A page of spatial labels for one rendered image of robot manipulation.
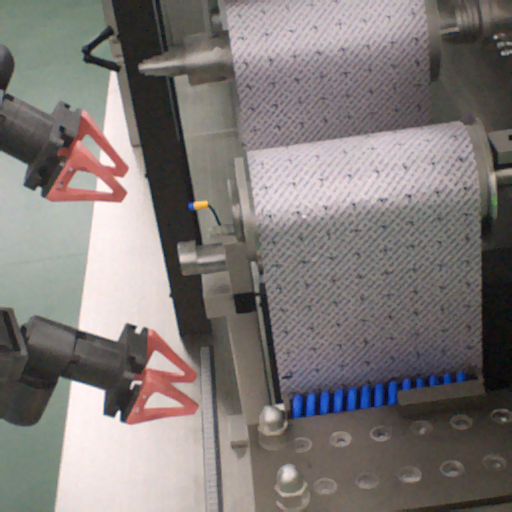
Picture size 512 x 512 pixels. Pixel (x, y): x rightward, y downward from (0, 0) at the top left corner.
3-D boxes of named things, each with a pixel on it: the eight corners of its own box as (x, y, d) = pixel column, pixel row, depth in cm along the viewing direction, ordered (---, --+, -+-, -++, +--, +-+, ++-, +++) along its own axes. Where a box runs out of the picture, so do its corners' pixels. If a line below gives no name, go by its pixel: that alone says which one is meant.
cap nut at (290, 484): (273, 489, 108) (268, 457, 106) (308, 484, 108) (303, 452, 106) (276, 515, 105) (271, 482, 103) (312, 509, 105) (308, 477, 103)
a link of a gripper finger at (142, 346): (185, 426, 119) (108, 402, 116) (184, 387, 125) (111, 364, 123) (208, 382, 116) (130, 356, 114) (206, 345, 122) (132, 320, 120)
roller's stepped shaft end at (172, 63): (141, 75, 133) (137, 52, 131) (188, 69, 133) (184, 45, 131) (141, 85, 130) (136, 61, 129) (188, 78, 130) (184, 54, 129)
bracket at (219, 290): (225, 423, 138) (189, 226, 122) (273, 416, 138) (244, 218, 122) (227, 449, 133) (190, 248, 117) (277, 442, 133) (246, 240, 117)
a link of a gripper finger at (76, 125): (109, 217, 111) (29, 177, 108) (112, 187, 117) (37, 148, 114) (141, 168, 108) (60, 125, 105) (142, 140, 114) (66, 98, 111)
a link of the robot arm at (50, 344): (22, 331, 110) (28, 301, 115) (1, 379, 113) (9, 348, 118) (83, 351, 112) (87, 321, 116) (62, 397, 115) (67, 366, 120)
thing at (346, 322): (281, 398, 121) (263, 265, 111) (481, 369, 121) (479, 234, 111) (282, 401, 121) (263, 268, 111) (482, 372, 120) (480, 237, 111)
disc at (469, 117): (461, 212, 124) (456, 93, 118) (465, 211, 124) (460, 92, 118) (494, 266, 111) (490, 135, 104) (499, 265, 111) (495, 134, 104)
